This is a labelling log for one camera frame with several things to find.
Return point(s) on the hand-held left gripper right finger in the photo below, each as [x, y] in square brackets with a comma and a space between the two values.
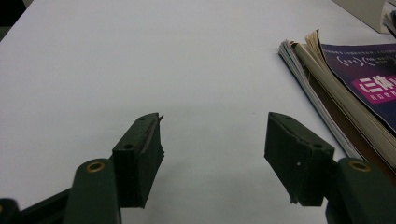
[299, 161]

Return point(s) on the black magazine bundle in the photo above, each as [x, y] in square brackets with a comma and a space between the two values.
[351, 133]

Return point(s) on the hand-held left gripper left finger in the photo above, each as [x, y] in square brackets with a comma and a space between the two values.
[137, 165]

